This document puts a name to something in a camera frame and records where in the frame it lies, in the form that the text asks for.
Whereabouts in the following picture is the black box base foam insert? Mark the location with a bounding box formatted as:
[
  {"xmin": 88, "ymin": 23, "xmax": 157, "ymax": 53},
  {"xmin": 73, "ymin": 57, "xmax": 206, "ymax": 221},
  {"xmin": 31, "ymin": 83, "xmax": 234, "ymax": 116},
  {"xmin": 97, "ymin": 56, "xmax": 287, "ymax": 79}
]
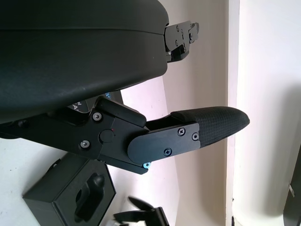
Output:
[{"xmin": 22, "ymin": 154, "xmax": 117, "ymax": 226}]

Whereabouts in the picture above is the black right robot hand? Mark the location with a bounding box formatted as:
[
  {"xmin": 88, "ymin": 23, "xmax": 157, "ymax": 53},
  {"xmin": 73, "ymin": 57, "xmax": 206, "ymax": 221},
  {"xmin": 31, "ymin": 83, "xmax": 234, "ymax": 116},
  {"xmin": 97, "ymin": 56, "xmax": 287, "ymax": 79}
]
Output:
[{"xmin": 114, "ymin": 196, "xmax": 169, "ymax": 226}]

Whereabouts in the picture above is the black RealSense box lid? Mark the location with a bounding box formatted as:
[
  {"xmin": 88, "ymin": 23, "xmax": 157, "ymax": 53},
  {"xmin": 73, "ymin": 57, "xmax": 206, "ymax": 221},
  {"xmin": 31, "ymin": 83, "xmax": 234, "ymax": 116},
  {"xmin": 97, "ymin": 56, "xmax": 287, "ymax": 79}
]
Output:
[{"xmin": 67, "ymin": 90, "xmax": 125, "ymax": 118}]

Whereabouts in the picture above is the dark blurred background object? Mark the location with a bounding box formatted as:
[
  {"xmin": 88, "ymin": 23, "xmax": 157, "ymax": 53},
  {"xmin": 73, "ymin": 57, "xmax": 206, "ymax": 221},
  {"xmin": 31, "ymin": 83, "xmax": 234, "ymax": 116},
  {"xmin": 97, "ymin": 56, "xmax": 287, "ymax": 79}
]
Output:
[{"xmin": 283, "ymin": 164, "xmax": 301, "ymax": 226}]

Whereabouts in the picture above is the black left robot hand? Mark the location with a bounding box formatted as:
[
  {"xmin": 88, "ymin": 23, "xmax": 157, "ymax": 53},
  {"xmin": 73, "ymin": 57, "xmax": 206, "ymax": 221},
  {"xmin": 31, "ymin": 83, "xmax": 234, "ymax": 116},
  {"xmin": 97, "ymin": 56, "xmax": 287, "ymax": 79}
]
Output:
[{"xmin": 0, "ymin": 0, "xmax": 250, "ymax": 176}]

